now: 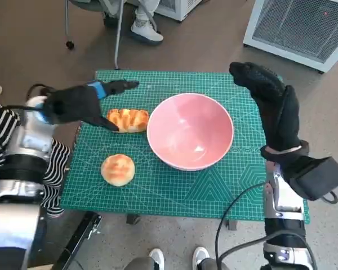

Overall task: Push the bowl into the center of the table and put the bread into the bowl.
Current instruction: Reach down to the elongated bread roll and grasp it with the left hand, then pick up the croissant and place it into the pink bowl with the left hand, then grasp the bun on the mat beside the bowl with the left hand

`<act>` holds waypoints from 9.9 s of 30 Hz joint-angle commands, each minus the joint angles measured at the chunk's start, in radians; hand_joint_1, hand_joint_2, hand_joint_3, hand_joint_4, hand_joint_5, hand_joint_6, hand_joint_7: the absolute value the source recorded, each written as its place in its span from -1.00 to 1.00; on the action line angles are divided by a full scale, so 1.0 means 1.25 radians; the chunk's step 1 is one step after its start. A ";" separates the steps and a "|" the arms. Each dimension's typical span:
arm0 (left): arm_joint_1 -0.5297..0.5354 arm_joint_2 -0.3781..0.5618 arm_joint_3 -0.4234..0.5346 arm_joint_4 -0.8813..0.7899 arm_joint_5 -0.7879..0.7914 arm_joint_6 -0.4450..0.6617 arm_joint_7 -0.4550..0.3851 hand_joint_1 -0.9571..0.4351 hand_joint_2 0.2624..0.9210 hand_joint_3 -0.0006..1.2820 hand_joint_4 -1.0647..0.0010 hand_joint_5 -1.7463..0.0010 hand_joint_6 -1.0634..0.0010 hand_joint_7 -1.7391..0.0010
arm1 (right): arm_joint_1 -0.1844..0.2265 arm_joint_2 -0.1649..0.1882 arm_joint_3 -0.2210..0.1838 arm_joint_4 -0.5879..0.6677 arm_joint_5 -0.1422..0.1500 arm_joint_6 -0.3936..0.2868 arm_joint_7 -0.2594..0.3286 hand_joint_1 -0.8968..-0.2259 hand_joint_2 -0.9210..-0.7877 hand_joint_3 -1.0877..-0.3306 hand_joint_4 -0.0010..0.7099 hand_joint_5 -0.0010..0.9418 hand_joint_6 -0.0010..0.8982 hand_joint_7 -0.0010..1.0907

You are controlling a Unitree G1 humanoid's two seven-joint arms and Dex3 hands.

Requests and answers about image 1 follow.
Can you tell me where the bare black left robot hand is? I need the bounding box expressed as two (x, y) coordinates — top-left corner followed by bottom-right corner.
(42, 80), (140, 133)

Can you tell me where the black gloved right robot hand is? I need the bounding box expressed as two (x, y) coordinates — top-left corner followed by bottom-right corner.
(229, 61), (301, 152)

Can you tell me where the long braided toy bread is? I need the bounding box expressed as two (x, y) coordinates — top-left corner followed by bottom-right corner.
(106, 108), (149, 133)

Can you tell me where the round toy bread bun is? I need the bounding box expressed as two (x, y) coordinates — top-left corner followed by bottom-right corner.
(100, 153), (136, 187)

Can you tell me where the pink bowl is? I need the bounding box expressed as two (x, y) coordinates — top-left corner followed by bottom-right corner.
(146, 93), (234, 172)

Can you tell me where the metal chair with casters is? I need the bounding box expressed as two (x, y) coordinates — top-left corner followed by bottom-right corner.
(64, 0), (127, 70)

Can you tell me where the person in striped clothing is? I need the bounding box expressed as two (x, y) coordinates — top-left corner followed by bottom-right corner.
(0, 70), (71, 219)

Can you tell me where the large white grille cabinet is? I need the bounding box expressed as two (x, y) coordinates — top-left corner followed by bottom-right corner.
(243, 0), (338, 74)

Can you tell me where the seated person with white shoe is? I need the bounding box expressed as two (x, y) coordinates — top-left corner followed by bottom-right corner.
(103, 0), (164, 46)

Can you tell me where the green cutting mat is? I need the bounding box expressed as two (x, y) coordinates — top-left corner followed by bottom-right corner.
(57, 70), (310, 224)

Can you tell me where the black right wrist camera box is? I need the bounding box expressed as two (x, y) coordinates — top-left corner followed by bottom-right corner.
(288, 157), (338, 201)

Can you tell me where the black metal frame bar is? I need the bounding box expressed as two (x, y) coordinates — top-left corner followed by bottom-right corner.
(49, 210), (103, 270)

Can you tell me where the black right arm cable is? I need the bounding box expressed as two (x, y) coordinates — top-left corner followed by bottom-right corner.
(215, 182), (267, 270)

